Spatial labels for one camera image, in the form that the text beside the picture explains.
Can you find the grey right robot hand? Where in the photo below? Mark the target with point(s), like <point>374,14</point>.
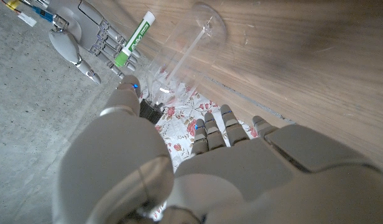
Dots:
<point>85,21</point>

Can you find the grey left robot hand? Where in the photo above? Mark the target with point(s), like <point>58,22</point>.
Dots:
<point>241,174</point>

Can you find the clear plastic spray bottle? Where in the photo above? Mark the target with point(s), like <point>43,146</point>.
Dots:
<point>185,62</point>

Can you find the green white marker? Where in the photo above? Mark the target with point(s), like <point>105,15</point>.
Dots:
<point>135,39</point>

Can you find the grey tape table outline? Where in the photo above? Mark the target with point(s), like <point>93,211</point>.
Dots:
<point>250,100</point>

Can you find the floral backdrop cloth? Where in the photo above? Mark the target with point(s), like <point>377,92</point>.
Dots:
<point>179,124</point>

